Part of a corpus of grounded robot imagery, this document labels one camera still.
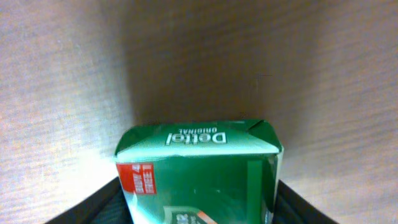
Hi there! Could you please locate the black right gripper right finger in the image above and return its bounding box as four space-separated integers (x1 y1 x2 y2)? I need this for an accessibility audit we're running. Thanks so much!
272 180 338 224

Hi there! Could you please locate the green Dettol soap box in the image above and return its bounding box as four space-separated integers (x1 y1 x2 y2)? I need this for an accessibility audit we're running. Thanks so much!
114 119 284 224

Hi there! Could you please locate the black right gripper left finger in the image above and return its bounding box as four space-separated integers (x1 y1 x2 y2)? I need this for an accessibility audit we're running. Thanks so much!
46 177 133 224

